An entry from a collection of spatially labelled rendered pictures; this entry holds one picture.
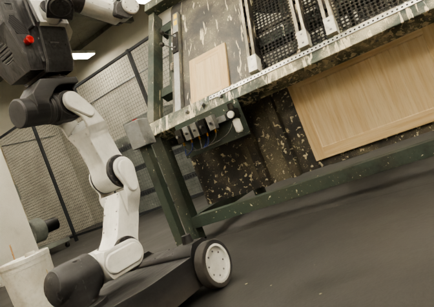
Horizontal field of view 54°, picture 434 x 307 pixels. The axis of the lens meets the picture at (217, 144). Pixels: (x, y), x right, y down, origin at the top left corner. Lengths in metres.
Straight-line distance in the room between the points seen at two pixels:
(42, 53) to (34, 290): 1.51
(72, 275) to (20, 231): 4.43
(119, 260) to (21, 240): 4.36
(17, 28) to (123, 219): 0.85
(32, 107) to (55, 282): 0.64
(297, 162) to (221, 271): 1.19
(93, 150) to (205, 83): 1.30
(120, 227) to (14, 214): 4.30
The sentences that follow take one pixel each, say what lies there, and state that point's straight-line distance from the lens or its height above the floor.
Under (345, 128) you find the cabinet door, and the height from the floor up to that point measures 0.39.
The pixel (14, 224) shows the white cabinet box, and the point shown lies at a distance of 6.03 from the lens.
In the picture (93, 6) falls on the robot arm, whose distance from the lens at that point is 1.85.
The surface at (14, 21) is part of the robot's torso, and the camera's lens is 1.84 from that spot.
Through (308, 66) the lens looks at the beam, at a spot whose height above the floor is 0.80.
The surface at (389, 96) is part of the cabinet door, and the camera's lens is 2.70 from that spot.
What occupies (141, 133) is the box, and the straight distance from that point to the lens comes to 2.81.
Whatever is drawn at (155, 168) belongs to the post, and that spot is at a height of 0.59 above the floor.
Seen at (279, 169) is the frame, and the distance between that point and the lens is 2.91.
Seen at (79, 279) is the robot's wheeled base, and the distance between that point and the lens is 1.65.
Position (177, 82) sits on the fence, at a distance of 3.10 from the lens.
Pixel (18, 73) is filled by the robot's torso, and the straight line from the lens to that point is 1.85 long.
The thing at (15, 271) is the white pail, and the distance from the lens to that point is 2.82.
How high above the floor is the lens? 0.52
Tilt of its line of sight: 1 degrees up
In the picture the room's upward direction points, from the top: 21 degrees counter-clockwise
